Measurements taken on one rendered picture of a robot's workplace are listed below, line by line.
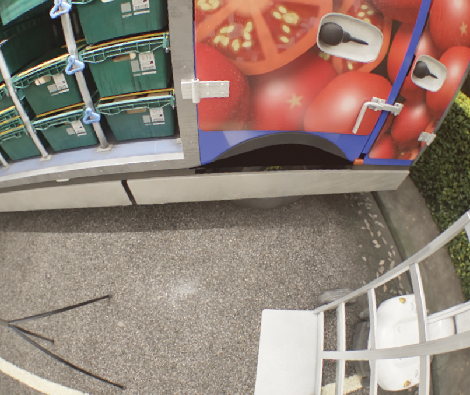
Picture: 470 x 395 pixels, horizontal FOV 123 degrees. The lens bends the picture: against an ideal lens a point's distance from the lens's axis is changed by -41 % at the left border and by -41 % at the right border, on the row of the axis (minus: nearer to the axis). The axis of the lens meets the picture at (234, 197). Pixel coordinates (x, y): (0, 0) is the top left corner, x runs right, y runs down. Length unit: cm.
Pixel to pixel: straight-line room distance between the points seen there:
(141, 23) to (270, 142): 76
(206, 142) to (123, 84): 47
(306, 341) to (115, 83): 168
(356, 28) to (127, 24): 87
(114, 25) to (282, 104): 76
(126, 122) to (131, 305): 105
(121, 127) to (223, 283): 106
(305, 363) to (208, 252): 93
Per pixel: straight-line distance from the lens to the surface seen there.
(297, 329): 140
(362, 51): 100
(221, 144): 99
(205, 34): 77
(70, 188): 141
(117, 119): 116
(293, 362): 140
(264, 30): 79
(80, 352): 162
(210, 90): 82
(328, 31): 84
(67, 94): 121
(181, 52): 79
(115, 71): 105
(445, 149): 237
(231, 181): 117
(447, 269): 227
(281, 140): 101
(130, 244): 160
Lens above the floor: 133
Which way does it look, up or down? 52 degrees down
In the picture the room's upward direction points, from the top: 5 degrees clockwise
